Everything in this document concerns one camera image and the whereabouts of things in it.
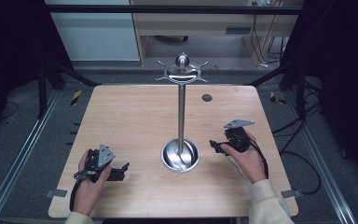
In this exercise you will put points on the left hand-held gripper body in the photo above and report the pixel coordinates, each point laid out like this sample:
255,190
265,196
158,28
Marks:
97,159

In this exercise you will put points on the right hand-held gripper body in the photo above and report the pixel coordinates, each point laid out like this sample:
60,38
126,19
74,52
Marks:
238,138

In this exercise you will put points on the person's right hand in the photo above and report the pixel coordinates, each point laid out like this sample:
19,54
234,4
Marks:
249,163

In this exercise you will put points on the person's left hand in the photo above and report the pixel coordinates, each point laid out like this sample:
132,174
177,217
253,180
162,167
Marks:
88,189

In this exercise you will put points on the stainless steel hook stand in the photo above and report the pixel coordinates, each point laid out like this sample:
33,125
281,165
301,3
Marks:
181,124

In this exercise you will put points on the dark round table grommet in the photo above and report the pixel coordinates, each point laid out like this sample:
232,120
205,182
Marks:
207,98

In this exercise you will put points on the yellow black tape strip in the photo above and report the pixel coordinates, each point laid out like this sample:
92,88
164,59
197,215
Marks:
274,97
76,97

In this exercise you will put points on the light wooden desk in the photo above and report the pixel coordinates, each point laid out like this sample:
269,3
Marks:
199,23

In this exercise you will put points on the white cabinet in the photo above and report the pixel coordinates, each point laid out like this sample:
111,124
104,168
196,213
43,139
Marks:
96,37

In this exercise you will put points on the black curtain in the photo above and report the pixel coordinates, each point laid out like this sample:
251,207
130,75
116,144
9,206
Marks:
345,77
9,56

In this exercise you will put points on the grey metal table bracket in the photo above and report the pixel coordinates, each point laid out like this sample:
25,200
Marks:
57,193
291,193

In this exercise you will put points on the black diagonal frame strut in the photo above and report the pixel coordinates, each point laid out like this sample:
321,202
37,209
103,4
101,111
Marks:
74,73
270,74

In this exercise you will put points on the black upright frame post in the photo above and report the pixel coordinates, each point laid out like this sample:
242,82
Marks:
42,93
300,93

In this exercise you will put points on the aluminium floor rail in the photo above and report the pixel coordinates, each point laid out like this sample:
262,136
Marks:
18,158
323,168

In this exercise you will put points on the black horizontal frame bar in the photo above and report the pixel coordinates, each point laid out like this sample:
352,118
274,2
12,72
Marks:
105,9

